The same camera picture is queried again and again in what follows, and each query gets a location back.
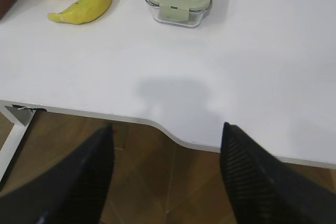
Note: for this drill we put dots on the white table leg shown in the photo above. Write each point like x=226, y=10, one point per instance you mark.
x=20, y=116

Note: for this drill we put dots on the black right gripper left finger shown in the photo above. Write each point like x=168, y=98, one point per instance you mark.
x=72, y=191

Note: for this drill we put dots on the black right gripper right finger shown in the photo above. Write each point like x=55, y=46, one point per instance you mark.
x=262, y=189

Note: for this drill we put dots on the yellow banana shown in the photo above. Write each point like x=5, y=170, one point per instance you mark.
x=81, y=12

